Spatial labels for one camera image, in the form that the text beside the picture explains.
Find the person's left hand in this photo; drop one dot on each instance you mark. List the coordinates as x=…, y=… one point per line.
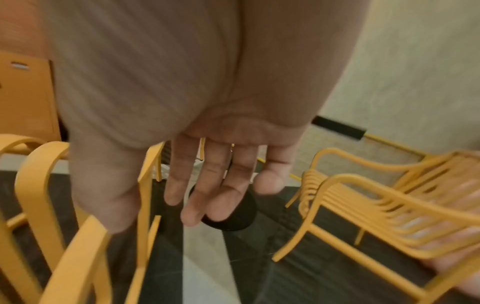
x=455, y=267

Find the person's right hand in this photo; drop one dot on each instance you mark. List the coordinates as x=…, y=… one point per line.
x=195, y=74

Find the yellow slatted metal armchair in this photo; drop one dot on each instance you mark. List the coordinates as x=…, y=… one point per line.
x=35, y=190
x=80, y=255
x=375, y=204

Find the black round table base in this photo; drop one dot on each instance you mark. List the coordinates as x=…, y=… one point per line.
x=240, y=221

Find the orange cabinet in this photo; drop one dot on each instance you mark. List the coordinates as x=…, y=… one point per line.
x=26, y=101

